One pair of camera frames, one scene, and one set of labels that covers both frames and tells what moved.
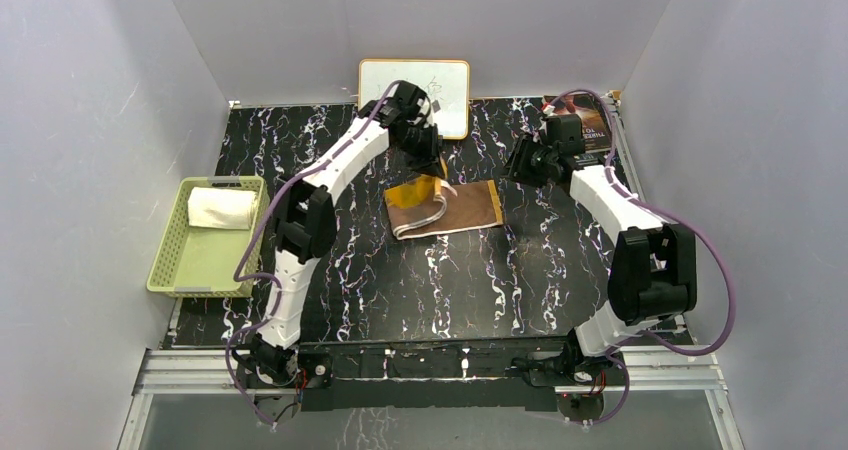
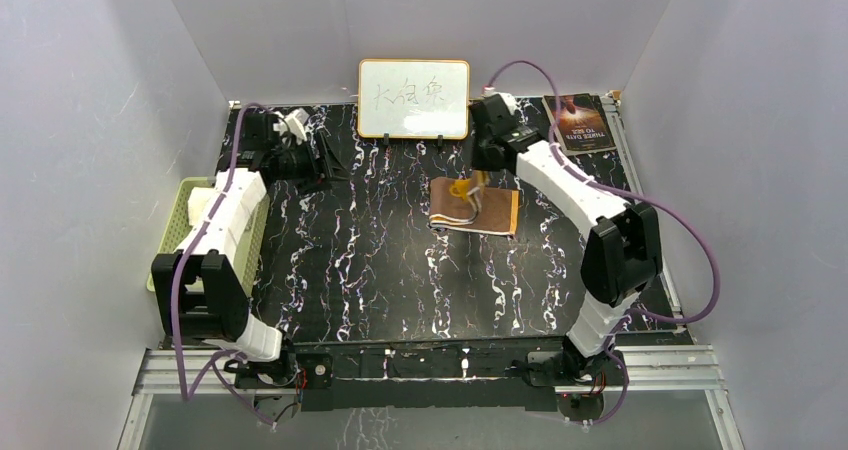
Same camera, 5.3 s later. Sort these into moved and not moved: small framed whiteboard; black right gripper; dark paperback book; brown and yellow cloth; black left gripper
Moved: black right gripper; brown and yellow cloth; black left gripper
Not moved: small framed whiteboard; dark paperback book
